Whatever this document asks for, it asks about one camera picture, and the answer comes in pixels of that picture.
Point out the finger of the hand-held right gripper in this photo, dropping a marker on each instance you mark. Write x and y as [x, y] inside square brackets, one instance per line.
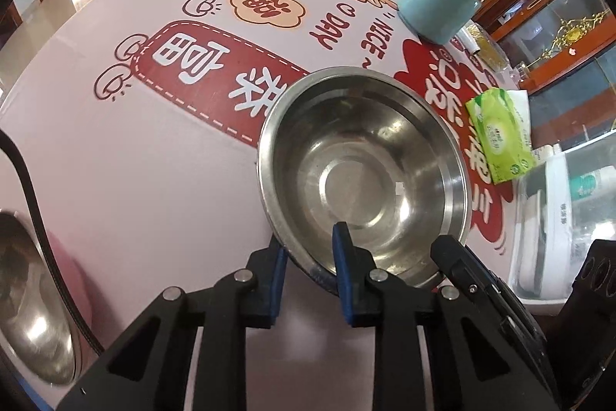
[462, 266]

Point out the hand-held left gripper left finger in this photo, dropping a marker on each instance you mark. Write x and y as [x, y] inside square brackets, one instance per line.
[274, 286]

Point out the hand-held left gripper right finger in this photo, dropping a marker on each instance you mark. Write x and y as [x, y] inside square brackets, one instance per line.
[347, 281]

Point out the wide steel bowl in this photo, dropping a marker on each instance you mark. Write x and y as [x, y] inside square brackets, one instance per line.
[361, 151]

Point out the deep steel bowl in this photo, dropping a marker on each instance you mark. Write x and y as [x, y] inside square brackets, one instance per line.
[29, 295]

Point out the white countertop sterilizer box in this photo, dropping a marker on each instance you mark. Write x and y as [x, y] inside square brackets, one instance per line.
[544, 223]

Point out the green tissue pack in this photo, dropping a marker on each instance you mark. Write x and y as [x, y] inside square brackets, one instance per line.
[500, 136]

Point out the pink printed tablecloth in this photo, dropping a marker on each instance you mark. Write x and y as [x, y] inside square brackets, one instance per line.
[120, 175]

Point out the wooden glass display cabinet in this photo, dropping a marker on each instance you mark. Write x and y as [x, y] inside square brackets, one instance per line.
[558, 76]

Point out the glass dish with yellow contents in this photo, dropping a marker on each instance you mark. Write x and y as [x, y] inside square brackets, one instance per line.
[488, 47]

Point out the gold ornament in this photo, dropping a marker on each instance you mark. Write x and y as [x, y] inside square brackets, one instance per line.
[575, 33]

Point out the teal canister with brown lid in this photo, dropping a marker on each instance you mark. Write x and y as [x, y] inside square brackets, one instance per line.
[433, 6]

